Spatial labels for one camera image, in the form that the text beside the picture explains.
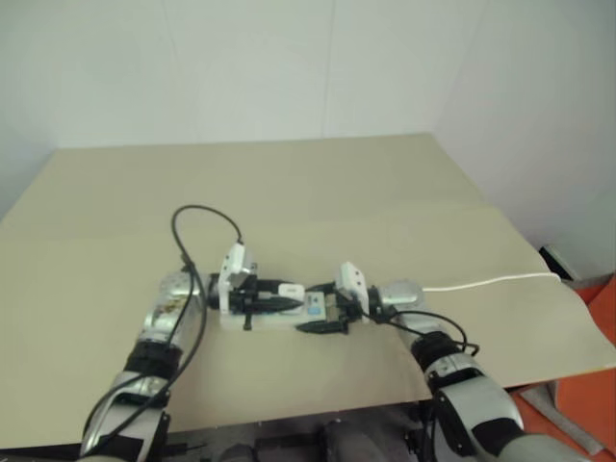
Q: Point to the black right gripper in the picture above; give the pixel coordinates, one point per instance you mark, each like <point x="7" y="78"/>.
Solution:
<point x="342" y="317"/>

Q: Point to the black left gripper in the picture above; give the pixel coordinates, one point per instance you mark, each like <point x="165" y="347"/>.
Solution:
<point x="240" y="299"/>

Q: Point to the white charger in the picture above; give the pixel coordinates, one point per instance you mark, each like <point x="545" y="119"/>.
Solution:
<point x="291" y="291"/>

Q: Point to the white power strip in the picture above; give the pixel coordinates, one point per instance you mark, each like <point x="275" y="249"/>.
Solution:
<point x="279" y="318"/>

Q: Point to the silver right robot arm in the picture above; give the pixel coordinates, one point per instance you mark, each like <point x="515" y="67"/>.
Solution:
<point x="462" y="385"/>

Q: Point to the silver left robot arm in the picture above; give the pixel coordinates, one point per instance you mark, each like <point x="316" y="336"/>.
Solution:
<point x="161" y="308"/>

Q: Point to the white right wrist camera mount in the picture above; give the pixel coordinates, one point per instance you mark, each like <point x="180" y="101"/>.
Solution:
<point x="352" y="281"/>

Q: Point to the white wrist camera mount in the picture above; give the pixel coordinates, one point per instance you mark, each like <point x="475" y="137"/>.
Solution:
<point x="352" y="281"/>
<point x="232" y="262"/>

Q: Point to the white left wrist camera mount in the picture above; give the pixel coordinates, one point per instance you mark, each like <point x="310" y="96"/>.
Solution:
<point x="232" y="262"/>

